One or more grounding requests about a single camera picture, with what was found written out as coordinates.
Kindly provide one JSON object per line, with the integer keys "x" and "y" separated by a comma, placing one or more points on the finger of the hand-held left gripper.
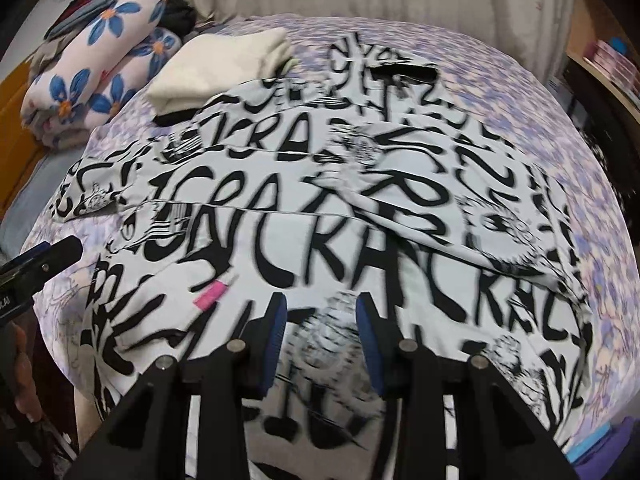
{"x": 52, "y": 256}

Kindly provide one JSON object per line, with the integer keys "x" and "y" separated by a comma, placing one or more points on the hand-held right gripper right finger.
{"x": 369, "y": 345}

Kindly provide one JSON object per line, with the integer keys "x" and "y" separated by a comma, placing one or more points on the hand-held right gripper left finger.
{"x": 274, "y": 340}

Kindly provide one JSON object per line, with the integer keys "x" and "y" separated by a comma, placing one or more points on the black and white printed garment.
{"x": 300, "y": 240}

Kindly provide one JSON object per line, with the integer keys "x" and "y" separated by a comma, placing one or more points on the pile of grey red clothes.
{"x": 85, "y": 12}

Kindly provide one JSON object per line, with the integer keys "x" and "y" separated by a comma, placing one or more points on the person's left hand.
{"x": 22, "y": 360}

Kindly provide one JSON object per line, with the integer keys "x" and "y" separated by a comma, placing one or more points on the grey sheet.
{"x": 20, "y": 220}

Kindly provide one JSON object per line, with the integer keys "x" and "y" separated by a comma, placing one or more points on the orange wooden board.
{"x": 15, "y": 110}

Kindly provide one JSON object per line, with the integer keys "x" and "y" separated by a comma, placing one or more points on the blue flower folded blanket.
{"x": 100, "y": 85}

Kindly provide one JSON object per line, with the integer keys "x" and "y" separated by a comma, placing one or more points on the light blue cloth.
{"x": 590, "y": 435}

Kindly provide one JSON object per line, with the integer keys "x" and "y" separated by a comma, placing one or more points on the cream folded cloth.
{"x": 215, "y": 70}

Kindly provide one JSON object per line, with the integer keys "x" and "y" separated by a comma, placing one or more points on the purple cloth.
{"x": 607, "y": 460}

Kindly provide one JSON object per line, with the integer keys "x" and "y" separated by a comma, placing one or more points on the black cloth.
{"x": 180, "y": 15}

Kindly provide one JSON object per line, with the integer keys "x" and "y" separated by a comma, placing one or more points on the purple floral bed sheet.
{"x": 525, "y": 85}

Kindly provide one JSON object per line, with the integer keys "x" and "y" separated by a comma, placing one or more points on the pink boxes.
{"x": 615, "y": 65}

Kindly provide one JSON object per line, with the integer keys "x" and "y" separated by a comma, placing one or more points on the blue box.
{"x": 620, "y": 46}

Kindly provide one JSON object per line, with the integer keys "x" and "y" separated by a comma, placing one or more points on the wooden shelf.
{"x": 590, "y": 22}

